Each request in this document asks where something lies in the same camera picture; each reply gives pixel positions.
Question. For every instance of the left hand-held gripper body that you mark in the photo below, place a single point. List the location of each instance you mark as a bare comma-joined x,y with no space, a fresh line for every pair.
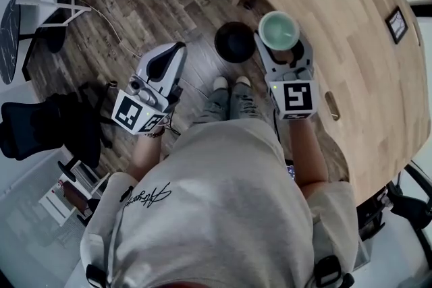
130,114

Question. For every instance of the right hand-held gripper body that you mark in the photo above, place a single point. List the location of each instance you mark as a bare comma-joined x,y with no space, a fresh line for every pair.
297,99

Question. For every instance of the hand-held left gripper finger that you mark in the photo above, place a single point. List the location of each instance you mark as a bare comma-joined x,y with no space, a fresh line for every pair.
145,62
177,72

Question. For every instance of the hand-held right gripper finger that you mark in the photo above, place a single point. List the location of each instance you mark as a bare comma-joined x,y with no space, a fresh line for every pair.
265,55
308,55

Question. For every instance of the black waste bin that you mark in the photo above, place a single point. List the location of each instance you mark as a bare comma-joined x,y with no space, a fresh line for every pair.
233,44

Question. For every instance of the person's left forearm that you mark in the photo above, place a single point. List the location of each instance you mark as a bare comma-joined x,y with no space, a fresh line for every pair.
145,155

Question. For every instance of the person's right forearm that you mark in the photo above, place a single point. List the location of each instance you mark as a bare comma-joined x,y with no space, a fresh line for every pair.
307,158

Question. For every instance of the person's right beige shoe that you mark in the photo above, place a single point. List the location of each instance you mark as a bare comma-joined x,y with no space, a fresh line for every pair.
243,80

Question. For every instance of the person's beige shoe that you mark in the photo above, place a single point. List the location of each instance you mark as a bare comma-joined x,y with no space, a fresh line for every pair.
243,80
220,81

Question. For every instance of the person's left beige shoe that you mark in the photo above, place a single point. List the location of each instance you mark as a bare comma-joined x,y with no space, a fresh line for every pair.
220,81

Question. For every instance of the light wooden table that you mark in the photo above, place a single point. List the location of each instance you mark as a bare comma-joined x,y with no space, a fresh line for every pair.
354,60

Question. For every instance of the person's grey trousers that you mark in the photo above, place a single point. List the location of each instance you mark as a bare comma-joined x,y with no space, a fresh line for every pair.
216,104

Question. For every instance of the black phone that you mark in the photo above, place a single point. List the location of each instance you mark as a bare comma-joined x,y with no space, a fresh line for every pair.
291,172

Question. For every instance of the black clip microphone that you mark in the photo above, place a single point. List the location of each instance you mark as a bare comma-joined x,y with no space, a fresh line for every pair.
127,194

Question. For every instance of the white chair brown seat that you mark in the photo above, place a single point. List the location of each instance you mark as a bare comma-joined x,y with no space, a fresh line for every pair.
76,195

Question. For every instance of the person's beige shirt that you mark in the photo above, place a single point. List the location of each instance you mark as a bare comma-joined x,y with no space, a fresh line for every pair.
219,212

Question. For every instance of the black marble round table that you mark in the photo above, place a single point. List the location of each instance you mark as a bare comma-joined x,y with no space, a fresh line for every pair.
8,40

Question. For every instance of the black picture frame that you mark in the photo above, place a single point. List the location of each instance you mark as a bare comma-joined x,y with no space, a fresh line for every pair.
397,25

